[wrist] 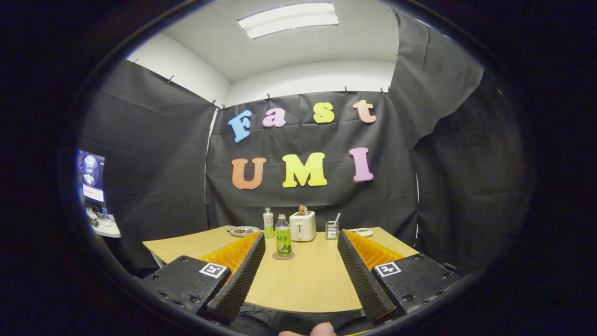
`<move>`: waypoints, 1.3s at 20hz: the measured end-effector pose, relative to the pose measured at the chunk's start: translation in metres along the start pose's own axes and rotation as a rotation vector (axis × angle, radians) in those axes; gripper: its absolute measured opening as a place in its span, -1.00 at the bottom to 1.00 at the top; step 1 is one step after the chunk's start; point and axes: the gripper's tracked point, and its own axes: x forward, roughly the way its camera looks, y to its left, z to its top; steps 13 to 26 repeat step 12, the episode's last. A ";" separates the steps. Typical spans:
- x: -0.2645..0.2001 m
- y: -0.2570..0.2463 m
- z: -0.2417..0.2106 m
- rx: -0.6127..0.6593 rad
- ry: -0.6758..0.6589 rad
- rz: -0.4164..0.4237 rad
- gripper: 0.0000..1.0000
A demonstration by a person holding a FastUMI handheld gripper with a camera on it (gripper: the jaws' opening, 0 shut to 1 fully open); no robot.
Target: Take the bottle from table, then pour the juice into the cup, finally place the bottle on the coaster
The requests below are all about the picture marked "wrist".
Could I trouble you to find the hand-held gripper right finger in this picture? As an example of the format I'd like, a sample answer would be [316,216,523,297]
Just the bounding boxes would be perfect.
[337,229,462,326]

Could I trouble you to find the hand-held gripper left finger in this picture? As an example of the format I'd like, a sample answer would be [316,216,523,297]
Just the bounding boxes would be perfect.
[140,231,266,326]

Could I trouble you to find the clear juice bottle green label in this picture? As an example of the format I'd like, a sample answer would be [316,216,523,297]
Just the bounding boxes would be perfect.
[275,214,292,257]

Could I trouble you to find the wooden table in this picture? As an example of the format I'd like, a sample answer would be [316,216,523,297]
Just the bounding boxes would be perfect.
[142,225,420,314]

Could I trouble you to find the white toaster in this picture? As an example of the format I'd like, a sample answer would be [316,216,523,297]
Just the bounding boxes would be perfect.
[289,211,317,242]

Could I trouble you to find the black backdrop cloth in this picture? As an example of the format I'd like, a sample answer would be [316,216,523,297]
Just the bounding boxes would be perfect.
[77,9,528,276]

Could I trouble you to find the white side desk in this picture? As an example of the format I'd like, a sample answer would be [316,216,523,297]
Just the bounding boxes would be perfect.
[85,205,122,238]

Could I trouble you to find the computer monitor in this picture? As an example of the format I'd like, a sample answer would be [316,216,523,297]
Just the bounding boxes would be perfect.
[77,149,106,203]

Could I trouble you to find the ceiling light panel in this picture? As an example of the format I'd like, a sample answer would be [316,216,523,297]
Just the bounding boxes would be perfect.
[237,2,340,40]

